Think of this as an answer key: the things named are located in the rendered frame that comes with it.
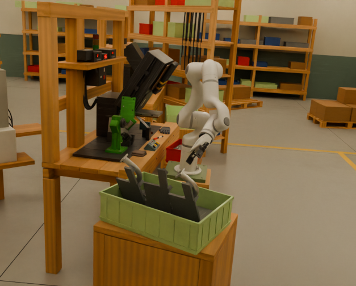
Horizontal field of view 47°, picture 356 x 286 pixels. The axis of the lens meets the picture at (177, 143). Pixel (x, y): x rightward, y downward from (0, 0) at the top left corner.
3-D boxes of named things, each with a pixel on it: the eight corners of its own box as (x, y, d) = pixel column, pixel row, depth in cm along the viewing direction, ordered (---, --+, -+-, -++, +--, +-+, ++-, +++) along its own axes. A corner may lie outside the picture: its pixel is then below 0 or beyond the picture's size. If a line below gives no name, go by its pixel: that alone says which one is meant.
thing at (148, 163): (179, 137, 420) (180, 122, 416) (137, 193, 278) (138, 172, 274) (166, 135, 422) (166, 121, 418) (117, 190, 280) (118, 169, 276)
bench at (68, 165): (174, 205, 440) (179, 125, 416) (134, 288, 299) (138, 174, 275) (112, 196, 452) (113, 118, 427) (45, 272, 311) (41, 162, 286)
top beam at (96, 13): (125, 21, 399) (125, 11, 397) (50, 17, 257) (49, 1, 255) (116, 20, 401) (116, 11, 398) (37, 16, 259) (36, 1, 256)
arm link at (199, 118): (180, 142, 288) (183, 108, 281) (206, 143, 291) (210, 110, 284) (183, 147, 277) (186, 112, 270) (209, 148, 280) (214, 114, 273)
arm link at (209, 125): (219, 137, 219) (207, 142, 225) (227, 121, 227) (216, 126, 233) (209, 126, 216) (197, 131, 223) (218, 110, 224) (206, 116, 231)
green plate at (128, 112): (135, 123, 339) (138, 98, 338) (133, 123, 331) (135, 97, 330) (122, 122, 341) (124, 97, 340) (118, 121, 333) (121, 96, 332)
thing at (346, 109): (357, 121, 927) (364, 88, 906) (377, 130, 850) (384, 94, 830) (306, 118, 916) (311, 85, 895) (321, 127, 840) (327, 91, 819)
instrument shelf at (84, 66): (126, 61, 379) (126, 56, 378) (87, 70, 294) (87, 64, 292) (100, 59, 383) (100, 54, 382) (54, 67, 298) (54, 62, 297)
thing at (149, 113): (162, 114, 355) (162, 111, 354) (158, 118, 340) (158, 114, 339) (119, 110, 362) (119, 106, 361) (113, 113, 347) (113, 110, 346)
